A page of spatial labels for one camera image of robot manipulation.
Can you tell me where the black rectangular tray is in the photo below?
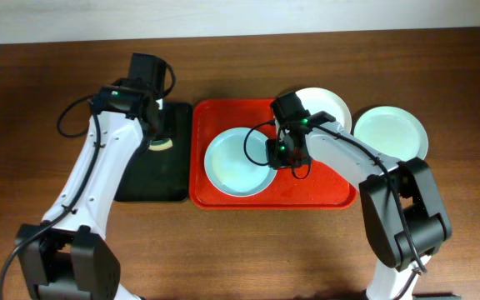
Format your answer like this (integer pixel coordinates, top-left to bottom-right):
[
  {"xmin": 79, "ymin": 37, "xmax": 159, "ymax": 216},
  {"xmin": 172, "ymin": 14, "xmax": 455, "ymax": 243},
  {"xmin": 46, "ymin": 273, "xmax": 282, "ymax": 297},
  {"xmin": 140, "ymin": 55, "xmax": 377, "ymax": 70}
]
[{"xmin": 115, "ymin": 102, "xmax": 193, "ymax": 203}]

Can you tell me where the green and yellow sponge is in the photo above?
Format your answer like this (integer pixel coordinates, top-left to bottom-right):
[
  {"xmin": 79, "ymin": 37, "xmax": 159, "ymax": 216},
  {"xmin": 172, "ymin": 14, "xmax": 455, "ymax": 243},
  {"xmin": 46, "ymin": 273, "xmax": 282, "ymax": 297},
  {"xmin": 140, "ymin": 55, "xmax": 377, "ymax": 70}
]
[{"xmin": 148, "ymin": 138, "xmax": 173, "ymax": 152}]

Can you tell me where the pale green plate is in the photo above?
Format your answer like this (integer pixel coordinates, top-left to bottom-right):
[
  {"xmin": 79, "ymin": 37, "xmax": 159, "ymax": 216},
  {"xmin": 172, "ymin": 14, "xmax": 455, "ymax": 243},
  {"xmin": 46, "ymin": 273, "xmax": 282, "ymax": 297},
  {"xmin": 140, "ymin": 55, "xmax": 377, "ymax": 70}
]
[{"xmin": 353, "ymin": 106, "xmax": 429, "ymax": 161}]

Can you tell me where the light blue plate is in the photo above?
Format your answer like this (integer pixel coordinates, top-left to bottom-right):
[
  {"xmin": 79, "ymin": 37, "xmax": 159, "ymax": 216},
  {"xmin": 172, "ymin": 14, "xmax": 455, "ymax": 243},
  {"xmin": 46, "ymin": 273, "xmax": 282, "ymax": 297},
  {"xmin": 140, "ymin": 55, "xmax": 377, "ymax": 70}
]
[{"xmin": 203, "ymin": 127, "xmax": 277, "ymax": 198}]

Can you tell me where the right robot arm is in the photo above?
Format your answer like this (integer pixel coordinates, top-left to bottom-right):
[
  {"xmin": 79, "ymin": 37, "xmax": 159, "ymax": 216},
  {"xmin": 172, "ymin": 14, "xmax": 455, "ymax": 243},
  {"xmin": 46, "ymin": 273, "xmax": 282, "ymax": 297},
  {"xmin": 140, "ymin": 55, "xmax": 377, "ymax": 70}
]
[{"xmin": 266, "ymin": 92, "xmax": 453, "ymax": 299}]

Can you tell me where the left black cable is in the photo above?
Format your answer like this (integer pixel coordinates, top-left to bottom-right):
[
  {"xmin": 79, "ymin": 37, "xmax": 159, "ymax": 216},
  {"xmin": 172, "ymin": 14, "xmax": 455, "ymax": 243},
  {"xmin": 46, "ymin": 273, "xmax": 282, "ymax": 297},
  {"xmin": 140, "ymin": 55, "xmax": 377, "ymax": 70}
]
[{"xmin": 0, "ymin": 62, "xmax": 178, "ymax": 300}]

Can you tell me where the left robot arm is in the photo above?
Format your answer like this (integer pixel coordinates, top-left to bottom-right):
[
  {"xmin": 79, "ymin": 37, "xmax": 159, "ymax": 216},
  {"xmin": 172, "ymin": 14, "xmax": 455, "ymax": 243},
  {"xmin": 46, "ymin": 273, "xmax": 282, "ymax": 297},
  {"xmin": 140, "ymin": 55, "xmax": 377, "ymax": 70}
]
[{"xmin": 0, "ymin": 53, "xmax": 174, "ymax": 300}]

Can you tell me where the white plate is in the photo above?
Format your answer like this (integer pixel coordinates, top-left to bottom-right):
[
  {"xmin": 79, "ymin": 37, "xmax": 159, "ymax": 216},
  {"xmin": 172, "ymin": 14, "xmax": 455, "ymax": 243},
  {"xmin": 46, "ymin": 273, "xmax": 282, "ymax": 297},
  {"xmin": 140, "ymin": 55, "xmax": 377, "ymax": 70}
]
[{"xmin": 295, "ymin": 87, "xmax": 352, "ymax": 133}]

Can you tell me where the red plastic tray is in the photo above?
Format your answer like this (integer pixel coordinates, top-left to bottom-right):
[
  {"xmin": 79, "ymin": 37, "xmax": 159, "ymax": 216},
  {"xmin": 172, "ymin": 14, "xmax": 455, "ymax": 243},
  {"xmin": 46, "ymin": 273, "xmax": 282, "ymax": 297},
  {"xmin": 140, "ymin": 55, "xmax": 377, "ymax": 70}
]
[{"xmin": 189, "ymin": 99, "xmax": 358, "ymax": 210}]

